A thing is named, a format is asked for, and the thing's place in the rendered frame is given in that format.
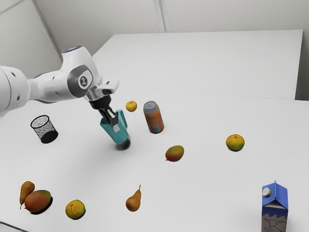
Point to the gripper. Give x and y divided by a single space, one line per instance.
100 102

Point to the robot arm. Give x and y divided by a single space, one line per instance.
48 83

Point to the small yellow citrus fruit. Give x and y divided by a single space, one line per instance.
131 106

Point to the orange drink can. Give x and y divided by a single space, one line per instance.
153 117

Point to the black mesh pen holder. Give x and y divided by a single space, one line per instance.
44 129

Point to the small red-green mango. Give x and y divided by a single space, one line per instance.
174 153

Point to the brown pear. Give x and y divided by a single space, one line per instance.
133 202
25 191

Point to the large yellow-green citrus fruit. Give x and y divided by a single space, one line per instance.
235 142
75 209

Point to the large red-green mango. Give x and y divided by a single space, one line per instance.
37 200

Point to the blue milk carton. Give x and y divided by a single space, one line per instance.
274 207

